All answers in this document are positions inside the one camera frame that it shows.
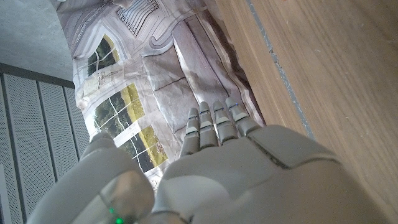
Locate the printed living room backdrop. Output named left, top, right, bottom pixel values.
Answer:
left=51, top=0, right=267, bottom=187

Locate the grey tape line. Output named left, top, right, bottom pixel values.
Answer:
left=247, top=0, right=315, bottom=140

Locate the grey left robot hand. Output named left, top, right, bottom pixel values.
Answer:
left=26, top=97, right=391, bottom=224

